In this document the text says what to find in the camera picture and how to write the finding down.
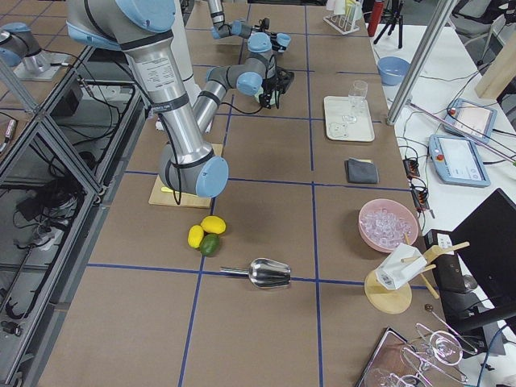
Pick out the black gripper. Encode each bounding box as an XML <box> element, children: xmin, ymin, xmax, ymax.
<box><xmin>261</xmin><ymin>68</ymin><xmax>294</xmax><ymax>96</ymax></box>
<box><xmin>252</xmin><ymin>17</ymin><xmax>291</xmax><ymax>53</ymax></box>

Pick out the light blue cup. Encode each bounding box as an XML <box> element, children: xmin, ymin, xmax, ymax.
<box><xmin>276</xmin><ymin>40</ymin><xmax>291</xmax><ymax>48</ymax></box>

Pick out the light green bowl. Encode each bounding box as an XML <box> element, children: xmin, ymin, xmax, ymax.
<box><xmin>256</xmin><ymin>87</ymin><xmax>281</xmax><ymax>109</ymax></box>

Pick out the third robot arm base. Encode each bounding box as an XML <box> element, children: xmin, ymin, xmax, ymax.
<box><xmin>1</xmin><ymin>22</ymin><xmax>71</xmax><ymax>81</ymax></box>

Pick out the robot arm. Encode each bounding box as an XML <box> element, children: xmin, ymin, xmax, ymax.
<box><xmin>207</xmin><ymin>0</ymin><xmax>291</xmax><ymax>53</ymax></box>
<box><xmin>67</xmin><ymin>1</ymin><xmax>291</xmax><ymax>198</ymax></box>

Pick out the blue bowl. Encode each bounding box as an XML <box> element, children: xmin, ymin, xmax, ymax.
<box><xmin>377</xmin><ymin>56</ymin><xmax>410</xmax><ymax>86</ymax></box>

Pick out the pink bowl of ice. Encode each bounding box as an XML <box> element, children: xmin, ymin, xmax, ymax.
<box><xmin>358</xmin><ymin>198</ymin><xmax>419</xmax><ymax>253</ymax></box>

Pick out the metal ice scoop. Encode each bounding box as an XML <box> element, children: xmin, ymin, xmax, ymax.
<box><xmin>220</xmin><ymin>257</ymin><xmax>291</xmax><ymax>289</ymax></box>

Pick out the cream bear tray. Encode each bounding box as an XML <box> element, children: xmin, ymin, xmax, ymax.
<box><xmin>323</xmin><ymin>96</ymin><xmax>375</xmax><ymax>143</ymax></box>

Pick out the clear wine glass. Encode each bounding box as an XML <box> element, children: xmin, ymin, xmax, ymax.
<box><xmin>343</xmin><ymin>80</ymin><xmax>368</xmax><ymax>124</ymax></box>

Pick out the red bottle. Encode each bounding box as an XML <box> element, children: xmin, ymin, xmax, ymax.
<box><xmin>368</xmin><ymin>0</ymin><xmax>385</xmax><ymax>37</ymax></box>

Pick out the black tripod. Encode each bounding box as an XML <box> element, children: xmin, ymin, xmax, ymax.
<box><xmin>372</xmin><ymin>0</ymin><xmax>405</xmax><ymax>49</ymax></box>

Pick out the grey folded cloth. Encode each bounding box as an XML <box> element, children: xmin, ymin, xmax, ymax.
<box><xmin>344</xmin><ymin>158</ymin><xmax>379</xmax><ymax>184</ymax></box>

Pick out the yellow plastic knife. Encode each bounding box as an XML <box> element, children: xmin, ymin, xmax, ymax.
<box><xmin>160</xmin><ymin>186</ymin><xmax>194</xmax><ymax>197</ymax></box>

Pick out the yellow lemon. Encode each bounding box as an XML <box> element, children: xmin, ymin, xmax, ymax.
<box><xmin>200</xmin><ymin>215</ymin><xmax>227</xmax><ymax>235</ymax></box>
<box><xmin>187</xmin><ymin>224</ymin><xmax>205</xmax><ymax>249</ymax></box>

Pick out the wooden cutting board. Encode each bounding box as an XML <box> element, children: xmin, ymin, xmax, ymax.
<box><xmin>148</xmin><ymin>144</ymin><xmax>229</xmax><ymax>208</ymax></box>

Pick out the green lime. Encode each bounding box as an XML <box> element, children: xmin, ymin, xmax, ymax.
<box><xmin>199</xmin><ymin>234</ymin><xmax>220</xmax><ymax>256</ymax></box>

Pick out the blue teach pendant near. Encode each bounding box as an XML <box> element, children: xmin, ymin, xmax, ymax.
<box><xmin>428</xmin><ymin>135</ymin><xmax>491</xmax><ymax>188</ymax></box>

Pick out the blue teach pendant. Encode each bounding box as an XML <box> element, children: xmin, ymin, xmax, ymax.
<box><xmin>443</xmin><ymin>98</ymin><xmax>497</xmax><ymax>144</ymax></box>
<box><xmin>428</xmin><ymin>135</ymin><xmax>491</xmax><ymax>188</ymax></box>

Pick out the blue teach pendant far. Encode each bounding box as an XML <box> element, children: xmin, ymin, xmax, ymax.
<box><xmin>443</xmin><ymin>98</ymin><xmax>497</xmax><ymax>144</ymax></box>

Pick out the white paper cup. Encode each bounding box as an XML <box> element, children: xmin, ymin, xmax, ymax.
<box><xmin>375</xmin><ymin>243</ymin><xmax>427</xmax><ymax>290</ymax></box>

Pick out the wooden mug tree stand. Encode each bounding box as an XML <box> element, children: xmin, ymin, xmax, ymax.
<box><xmin>364</xmin><ymin>242</ymin><xmax>470</xmax><ymax>314</ymax></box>

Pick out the black monitor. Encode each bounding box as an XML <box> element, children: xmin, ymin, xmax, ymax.
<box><xmin>424</xmin><ymin>188</ymin><xmax>515</xmax><ymax>333</ymax></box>

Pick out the glass rack with glasses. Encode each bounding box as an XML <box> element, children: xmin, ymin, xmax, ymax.
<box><xmin>356</xmin><ymin>319</ymin><xmax>479</xmax><ymax>386</ymax></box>

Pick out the white wire cup rack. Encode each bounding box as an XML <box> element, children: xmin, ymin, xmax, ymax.
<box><xmin>323</xmin><ymin>0</ymin><xmax>363</xmax><ymax>35</ymax></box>

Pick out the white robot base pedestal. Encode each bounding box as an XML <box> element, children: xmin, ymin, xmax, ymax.
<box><xmin>152</xmin><ymin>0</ymin><xmax>217</xmax><ymax>133</ymax></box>

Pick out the aluminium frame post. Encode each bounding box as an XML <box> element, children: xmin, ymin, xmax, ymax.
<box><xmin>386</xmin><ymin>0</ymin><xmax>458</xmax><ymax>126</ymax></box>

